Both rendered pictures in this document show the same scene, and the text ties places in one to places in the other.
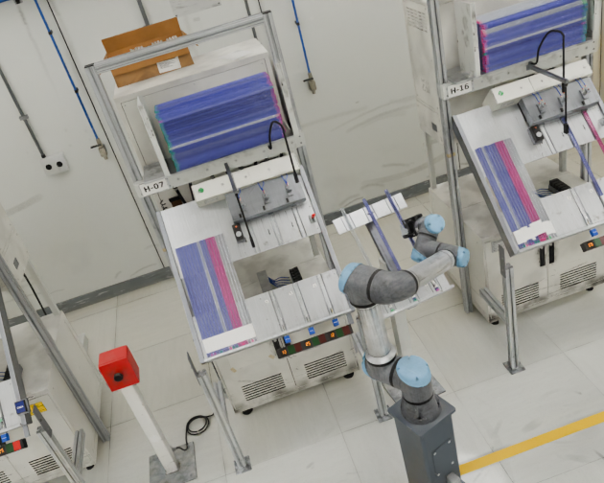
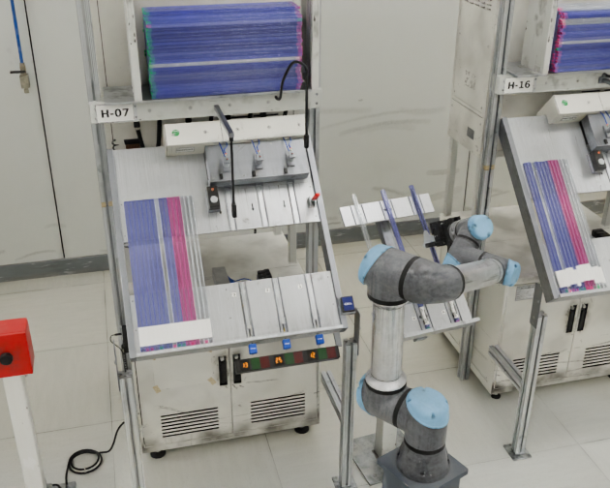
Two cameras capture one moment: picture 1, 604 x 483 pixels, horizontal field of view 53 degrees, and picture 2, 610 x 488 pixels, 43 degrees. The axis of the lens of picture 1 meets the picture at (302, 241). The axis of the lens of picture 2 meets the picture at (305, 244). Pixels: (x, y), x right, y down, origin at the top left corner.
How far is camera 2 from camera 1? 44 cm
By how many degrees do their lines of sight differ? 9
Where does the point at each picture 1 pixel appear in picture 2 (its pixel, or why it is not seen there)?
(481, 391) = (474, 474)
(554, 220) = (605, 268)
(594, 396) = not seen: outside the picture
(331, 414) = (273, 474)
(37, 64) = not seen: outside the picture
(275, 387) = (205, 426)
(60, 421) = not seen: outside the picture
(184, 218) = (143, 167)
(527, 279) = (547, 346)
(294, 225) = (287, 206)
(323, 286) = (311, 289)
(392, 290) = (435, 284)
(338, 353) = (298, 394)
